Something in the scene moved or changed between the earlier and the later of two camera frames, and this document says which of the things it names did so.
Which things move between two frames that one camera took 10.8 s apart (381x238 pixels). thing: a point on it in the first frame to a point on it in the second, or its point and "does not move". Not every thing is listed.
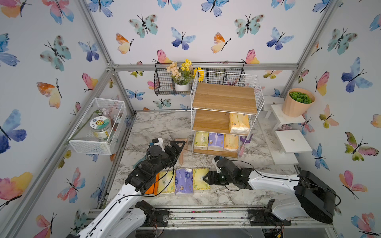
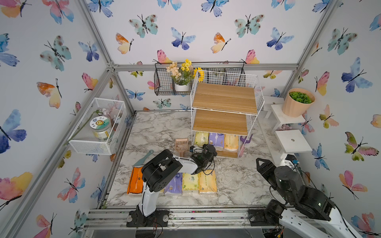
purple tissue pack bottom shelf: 216,142 does not move
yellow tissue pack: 199,182 to 191,182
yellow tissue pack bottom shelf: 231,142 does not move
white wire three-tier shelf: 223,107 does not move
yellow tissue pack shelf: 239,123 to 207,181
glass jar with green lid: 100,126 does not move
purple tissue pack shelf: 184,181 to 175,186
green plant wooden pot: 297,102 does not move
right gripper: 211,178 to 269,166
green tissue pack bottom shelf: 201,141 does not move
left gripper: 173,155 to 212,157
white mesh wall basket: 99,130 does not move
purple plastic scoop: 244,140 does not move
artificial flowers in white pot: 181,76 does not move
